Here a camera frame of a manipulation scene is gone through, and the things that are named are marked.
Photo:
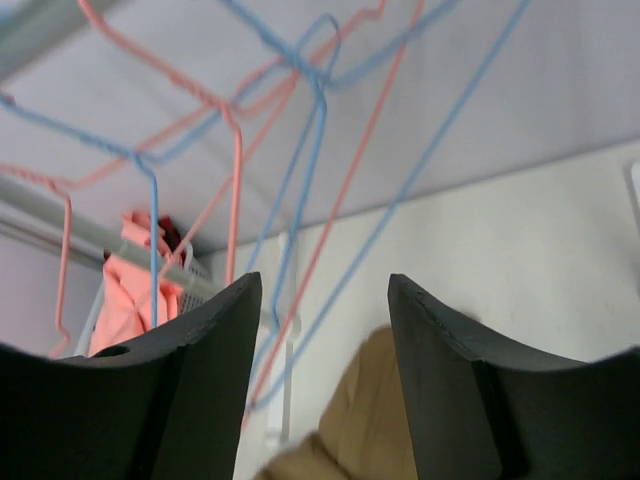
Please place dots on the dark red garment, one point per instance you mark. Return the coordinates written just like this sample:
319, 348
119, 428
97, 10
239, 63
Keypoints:
167, 232

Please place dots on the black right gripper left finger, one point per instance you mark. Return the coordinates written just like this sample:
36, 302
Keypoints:
165, 405

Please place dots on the pink wire hanger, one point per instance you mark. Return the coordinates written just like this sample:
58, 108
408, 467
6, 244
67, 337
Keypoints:
235, 175
51, 275

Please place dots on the pink wire hanger right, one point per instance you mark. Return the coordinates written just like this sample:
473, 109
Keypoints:
235, 175

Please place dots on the white perforated laundry basket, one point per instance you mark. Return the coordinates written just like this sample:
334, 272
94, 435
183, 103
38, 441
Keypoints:
189, 300

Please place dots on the white garment rack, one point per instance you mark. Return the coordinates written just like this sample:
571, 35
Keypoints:
29, 31

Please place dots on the pink wire hanger left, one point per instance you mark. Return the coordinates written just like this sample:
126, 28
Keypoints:
51, 275

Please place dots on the blue wire hanger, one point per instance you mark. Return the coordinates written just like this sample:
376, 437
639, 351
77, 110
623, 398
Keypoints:
344, 82
140, 159

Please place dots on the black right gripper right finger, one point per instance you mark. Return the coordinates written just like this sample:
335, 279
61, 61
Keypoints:
481, 405

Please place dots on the salmon pink garment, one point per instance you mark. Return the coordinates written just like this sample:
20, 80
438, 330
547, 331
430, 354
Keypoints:
126, 308

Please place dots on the tan pleated skirt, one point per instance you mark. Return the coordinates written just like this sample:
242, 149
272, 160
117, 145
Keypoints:
363, 432

